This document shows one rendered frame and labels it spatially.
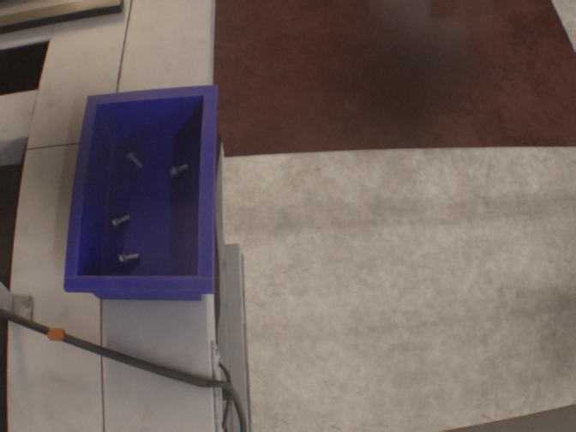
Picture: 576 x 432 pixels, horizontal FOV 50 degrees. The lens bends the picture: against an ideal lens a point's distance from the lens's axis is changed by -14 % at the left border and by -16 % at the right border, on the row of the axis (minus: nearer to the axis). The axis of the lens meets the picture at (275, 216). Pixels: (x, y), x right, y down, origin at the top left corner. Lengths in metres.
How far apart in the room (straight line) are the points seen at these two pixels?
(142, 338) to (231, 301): 0.46
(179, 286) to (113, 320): 0.12
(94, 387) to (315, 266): 1.01
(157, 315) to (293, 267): 0.95
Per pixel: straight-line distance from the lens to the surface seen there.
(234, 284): 1.19
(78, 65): 0.94
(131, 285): 0.67
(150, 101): 0.78
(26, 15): 1.03
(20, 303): 0.78
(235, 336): 1.16
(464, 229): 1.75
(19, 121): 0.92
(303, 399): 1.56
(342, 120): 1.85
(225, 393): 0.73
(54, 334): 0.72
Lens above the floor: 1.52
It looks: 63 degrees down
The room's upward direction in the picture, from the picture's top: 1 degrees counter-clockwise
